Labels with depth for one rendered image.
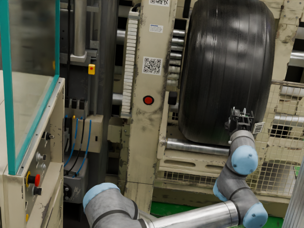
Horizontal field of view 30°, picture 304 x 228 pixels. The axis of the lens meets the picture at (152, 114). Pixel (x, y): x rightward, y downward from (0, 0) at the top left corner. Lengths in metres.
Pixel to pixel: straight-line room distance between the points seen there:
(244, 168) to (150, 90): 0.74
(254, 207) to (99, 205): 0.43
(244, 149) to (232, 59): 0.46
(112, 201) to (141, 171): 0.93
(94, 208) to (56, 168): 0.61
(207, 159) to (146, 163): 0.30
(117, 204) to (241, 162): 0.38
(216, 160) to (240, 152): 0.70
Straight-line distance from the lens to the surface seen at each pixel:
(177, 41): 2.62
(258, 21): 2.12
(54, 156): 2.20
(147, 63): 2.22
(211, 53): 2.03
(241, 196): 1.67
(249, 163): 1.67
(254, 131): 2.16
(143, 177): 2.54
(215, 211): 1.61
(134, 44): 2.21
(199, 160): 2.35
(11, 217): 1.69
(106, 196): 1.62
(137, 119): 2.36
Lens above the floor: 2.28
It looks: 33 degrees down
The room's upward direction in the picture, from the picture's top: 7 degrees clockwise
